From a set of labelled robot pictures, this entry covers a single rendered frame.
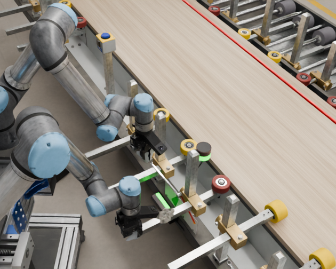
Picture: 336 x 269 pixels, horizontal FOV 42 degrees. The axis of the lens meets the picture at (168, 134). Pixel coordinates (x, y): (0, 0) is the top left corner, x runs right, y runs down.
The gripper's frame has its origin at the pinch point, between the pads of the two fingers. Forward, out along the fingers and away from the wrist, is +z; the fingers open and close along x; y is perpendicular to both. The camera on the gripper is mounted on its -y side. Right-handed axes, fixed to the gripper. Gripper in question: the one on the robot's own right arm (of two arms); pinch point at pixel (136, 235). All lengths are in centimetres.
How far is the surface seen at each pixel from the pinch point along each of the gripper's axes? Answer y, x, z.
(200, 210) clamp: -28.0, 4.9, -3.9
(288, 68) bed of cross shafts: -130, -53, -4
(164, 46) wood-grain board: -73, -99, -9
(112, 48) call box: -29, -77, -35
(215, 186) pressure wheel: -37.7, 0.7, -9.1
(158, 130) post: -26.1, -27.5, -23.7
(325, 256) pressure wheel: -49, 50, -17
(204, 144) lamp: -33.3, -4.9, -31.7
